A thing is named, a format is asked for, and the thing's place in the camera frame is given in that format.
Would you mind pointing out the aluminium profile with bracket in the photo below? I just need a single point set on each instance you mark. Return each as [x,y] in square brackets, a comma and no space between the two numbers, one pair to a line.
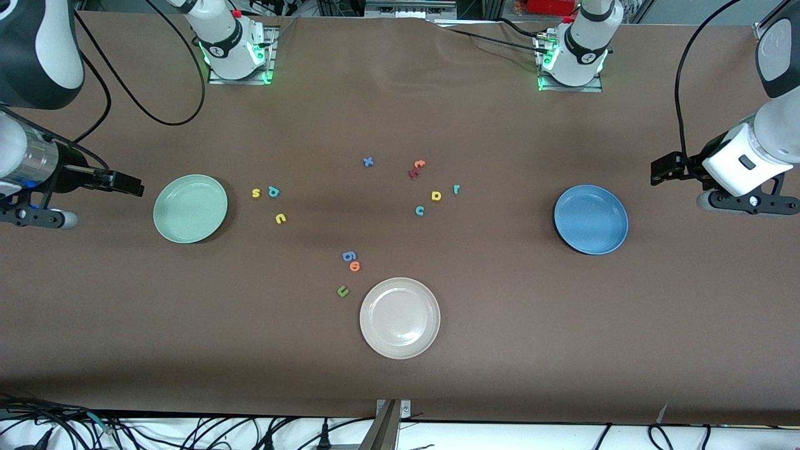
[387,431]

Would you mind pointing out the grey metal equipment box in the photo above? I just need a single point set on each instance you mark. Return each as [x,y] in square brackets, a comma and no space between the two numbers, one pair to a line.
[409,7]

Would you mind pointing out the aluminium frame profile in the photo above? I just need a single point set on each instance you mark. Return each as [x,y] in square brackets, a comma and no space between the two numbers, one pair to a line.
[758,31]

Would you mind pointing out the white paper tag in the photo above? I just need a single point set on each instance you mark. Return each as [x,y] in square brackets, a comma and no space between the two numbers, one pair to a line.
[662,414]

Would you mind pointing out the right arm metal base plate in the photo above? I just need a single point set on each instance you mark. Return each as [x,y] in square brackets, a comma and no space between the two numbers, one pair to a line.
[240,81]

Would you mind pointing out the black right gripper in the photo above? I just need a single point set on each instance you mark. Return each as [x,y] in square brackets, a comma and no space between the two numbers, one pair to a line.
[70,175]

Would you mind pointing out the brown table cover sheet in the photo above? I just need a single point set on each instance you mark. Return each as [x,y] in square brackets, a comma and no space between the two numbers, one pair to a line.
[400,112]

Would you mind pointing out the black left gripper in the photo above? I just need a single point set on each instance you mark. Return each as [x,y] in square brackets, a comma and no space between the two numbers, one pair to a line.
[686,167]

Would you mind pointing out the blue plate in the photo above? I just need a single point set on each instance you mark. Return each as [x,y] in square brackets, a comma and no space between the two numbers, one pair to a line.
[590,219]

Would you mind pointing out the green plate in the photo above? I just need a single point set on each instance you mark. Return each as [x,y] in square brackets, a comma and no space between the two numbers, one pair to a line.
[190,209]

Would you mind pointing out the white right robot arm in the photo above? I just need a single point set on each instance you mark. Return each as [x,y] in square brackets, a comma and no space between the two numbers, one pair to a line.
[44,50]

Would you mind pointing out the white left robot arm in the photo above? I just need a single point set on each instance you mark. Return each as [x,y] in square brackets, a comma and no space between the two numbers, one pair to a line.
[584,56]

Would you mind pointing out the beige plate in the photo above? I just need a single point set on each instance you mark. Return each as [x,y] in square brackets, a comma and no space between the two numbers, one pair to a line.
[400,319]

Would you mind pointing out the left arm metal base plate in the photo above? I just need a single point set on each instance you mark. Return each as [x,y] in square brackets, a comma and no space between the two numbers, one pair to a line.
[572,89]

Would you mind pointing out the red box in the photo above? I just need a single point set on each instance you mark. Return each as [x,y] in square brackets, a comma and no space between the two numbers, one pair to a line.
[550,6]

